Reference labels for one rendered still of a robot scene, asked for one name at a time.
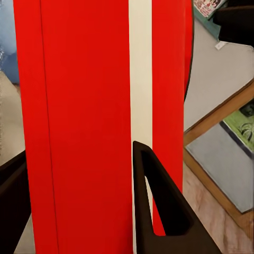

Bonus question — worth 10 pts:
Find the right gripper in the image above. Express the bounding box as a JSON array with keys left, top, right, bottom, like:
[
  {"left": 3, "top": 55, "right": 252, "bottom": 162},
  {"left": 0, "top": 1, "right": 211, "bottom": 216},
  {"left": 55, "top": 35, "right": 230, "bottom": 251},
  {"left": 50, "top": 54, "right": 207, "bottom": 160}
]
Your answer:
[{"left": 213, "top": 0, "right": 254, "bottom": 46}]

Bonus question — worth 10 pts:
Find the radio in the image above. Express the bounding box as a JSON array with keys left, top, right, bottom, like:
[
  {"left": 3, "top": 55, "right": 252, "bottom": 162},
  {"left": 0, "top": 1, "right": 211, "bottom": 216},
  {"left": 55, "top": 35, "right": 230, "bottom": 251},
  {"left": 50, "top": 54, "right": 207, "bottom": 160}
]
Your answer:
[{"left": 13, "top": 0, "right": 195, "bottom": 254}]

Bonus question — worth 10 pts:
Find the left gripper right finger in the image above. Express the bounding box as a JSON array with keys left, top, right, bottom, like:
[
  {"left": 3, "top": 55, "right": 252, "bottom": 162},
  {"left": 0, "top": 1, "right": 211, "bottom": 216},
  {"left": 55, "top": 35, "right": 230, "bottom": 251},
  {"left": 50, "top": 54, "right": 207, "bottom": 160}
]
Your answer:
[{"left": 133, "top": 141, "right": 222, "bottom": 254}]

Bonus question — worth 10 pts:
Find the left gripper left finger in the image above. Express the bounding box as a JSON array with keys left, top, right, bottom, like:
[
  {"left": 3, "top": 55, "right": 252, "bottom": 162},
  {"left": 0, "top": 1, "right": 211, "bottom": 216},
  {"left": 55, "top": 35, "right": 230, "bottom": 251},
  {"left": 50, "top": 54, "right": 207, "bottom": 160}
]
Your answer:
[{"left": 0, "top": 150, "right": 31, "bottom": 254}]

